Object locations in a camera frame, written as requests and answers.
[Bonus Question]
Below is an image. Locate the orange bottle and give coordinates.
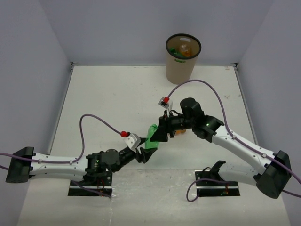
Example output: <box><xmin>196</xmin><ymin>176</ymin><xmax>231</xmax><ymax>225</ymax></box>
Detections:
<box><xmin>179</xmin><ymin>44</ymin><xmax>192</xmax><ymax>58</ymax></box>
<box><xmin>175</xmin><ymin>129</ymin><xmax>186</xmax><ymax>135</ymax></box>

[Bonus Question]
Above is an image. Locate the green bottle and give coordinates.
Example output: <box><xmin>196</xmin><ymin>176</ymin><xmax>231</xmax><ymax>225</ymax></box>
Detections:
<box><xmin>170</xmin><ymin>48</ymin><xmax>184</xmax><ymax>58</ymax></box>
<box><xmin>143</xmin><ymin>123</ymin><xmax>160</xmax><ymax>150</ymax></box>

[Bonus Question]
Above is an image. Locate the brown cardboard bin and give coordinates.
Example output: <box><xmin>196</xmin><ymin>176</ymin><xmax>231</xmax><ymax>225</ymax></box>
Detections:
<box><xmin>166</xmin><ymin>33</ymin><xmax>202</xmax><ymax>84</ymax></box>

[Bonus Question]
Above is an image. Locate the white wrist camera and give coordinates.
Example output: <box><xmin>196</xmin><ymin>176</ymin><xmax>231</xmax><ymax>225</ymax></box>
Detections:
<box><xmin>158</xmin><ymin>97</ymin><xmax>173</xmax><ymax>115</ymax></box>
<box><xmin>124</xmin><ymin>133</ymin><xmax>141</xmax><ymax>151</ymax></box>

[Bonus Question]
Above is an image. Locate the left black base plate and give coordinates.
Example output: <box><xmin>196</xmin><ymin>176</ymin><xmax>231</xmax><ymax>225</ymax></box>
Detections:
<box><xmin>67</xmin><ymin>171</ymin><xmax>113</xmax><ymax>197</ymax></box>

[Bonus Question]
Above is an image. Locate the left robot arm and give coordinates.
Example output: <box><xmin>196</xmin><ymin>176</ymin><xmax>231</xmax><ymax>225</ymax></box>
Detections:
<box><xmin>5</xmin><ymin>147</ymin><xmax>157</xmax><ymax>185</ymax></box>

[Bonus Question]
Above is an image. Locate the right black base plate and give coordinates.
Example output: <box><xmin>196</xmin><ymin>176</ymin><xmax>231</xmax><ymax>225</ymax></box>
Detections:
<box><xmin>195</xmin><ymin>167</ymin><xmax>240</xmax><ymax>197</ymax></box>

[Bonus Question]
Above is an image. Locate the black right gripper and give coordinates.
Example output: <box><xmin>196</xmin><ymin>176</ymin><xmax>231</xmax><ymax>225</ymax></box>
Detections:
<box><xmin>150</xmin><ymin>110</ymin><xmax>195</xmax><ymax>142</ymax></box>

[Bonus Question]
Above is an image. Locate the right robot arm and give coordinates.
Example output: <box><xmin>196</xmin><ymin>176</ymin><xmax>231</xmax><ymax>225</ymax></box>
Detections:
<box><xmin>150</xmin><ymin>97</ymin><xmax>292</xmax><ymax>199</ymax></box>

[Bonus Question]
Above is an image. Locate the green bottle front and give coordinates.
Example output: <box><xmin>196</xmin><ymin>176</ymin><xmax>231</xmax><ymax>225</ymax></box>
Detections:
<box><xmin>143</xmin><ymin>123</ymin><xmax>160</xmax><ymax>150</ymax></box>

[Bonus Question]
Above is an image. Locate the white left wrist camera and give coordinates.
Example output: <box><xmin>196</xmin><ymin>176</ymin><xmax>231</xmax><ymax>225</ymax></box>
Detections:
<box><xmin>124</xmin><ymin>133</ymin><xmax>141</xmax><ymax>151</ymax></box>

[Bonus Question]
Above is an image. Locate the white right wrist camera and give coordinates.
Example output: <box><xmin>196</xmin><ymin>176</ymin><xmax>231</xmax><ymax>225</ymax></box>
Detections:
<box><xmin>158</xmin><ymin>97</ymin><xmax>173</xmax><ymax>115</ymax></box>

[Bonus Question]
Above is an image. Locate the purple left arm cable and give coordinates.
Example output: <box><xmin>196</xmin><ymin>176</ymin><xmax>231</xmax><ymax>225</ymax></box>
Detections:
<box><xmin>0</xmin><ymin>114</ymin><xmax>129</xmax><ymax>197</ymax></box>

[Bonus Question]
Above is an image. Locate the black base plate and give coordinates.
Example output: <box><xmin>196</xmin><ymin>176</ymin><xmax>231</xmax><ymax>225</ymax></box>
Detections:
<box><xmin>67</xmin><ymin>171</ymin><xmax>113</xmax><ymax>197</ymax></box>
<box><xmin>195</xmin><ymin>167</ymin><xmax>240</xmax><ymax>197</ymax></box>

